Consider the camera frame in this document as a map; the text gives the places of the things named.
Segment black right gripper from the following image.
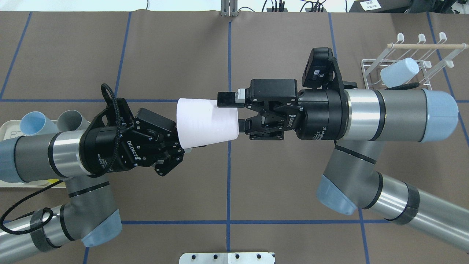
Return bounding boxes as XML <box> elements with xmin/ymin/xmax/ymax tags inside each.
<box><xmin>217</xmin><ymin>79</ymin><xmax>349</xmax><ymax>140</ymax></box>

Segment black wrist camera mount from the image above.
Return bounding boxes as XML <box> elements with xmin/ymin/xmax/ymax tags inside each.
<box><xmin>302</xmin><ymin>47</ymin><xmax>358</xmax><ymax>91</ymax></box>

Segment aluminium frame post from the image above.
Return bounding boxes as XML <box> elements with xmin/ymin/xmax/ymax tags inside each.
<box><xmin>220</xmin><ymin>0</ymin><xmax>239</xmax><ymax>17</ymax></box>

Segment pale blue plastic cup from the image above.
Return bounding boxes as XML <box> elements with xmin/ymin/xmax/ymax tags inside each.
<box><xmin>380</xmin><ymin>58</ymin><xmax>420</xmax><ymax>88</ymax></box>

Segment white wire cup rack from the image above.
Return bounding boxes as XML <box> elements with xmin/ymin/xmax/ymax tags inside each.
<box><xmin>361</xmin><ymin>32</ymin><xmax>468</xmax><ymax>90</ymax></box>

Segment pink plastic cup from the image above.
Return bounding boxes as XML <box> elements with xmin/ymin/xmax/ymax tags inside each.
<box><xmin>176</xmin><ymin>98</ymin><xmax>239</xmax><ymax>149</ymax></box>

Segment light blue plastic cup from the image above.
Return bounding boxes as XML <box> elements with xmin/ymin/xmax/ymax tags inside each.
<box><xmin>19</xmin><ymin>111</ymin><xmax>60</xmax><ymax>136</ymax></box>

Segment black box with label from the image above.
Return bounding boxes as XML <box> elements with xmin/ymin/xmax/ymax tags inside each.
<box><xmin>348</xmin><ymin>0</ymin><xmax>413</xmax><ymax>13</ymax></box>

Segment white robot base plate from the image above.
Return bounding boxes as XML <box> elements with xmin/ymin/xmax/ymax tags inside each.
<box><xmin>179</xmin><ymin>252</ymin><xmax>276</xmax><ymax>264</ymax></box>

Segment white plastic tray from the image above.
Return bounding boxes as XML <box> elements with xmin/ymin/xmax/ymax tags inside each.
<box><xmin>1</xmin><ymin>120</ymin><xmax>66</xmax><ymax>188</ymax></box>

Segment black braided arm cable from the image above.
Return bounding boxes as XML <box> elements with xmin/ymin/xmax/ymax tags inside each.
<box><xmin>0</xmin><ymin>83</ymin><xmax>125</xmax><ymax>236</ymax></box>

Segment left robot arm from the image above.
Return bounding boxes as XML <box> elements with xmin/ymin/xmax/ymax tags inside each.
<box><xmin>1</xmin><ymin>98</ymin><xmax>185</xmax><ymax>264</ymax></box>

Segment grey plastic cup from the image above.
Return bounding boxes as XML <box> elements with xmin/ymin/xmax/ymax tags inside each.
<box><xmin>56</xmin><ymin>110</ymin><xmax>91</xmax><ymax>132</ymax></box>

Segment black power strip cables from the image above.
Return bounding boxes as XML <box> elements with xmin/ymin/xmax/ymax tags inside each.
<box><xmin>238</xmin><ymin>0</ymin><xmax>348</xmax><ymax>13</ymax></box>

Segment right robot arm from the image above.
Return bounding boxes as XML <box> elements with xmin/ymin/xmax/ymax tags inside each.
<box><xmin>217</xmin><ymin>79</ymin><xmax>468</xmax><ymax>251</ymax></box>

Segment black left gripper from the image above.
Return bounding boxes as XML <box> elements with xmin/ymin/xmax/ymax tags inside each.
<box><xmin>79</xmin><ymin>98</ymin><xmax>206</xmax><ymax>176</ymax></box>

